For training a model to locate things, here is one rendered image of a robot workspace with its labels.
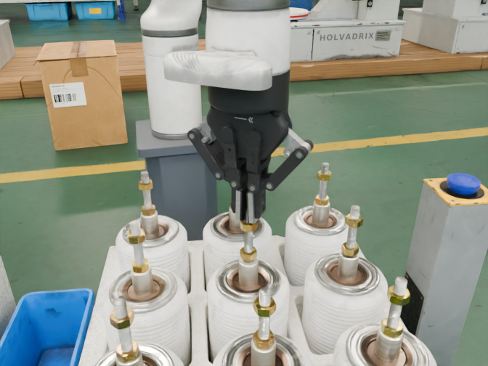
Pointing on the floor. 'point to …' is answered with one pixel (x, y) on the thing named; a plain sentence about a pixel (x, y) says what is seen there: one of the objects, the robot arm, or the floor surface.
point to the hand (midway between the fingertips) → (248, 202)
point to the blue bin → (48, 329)
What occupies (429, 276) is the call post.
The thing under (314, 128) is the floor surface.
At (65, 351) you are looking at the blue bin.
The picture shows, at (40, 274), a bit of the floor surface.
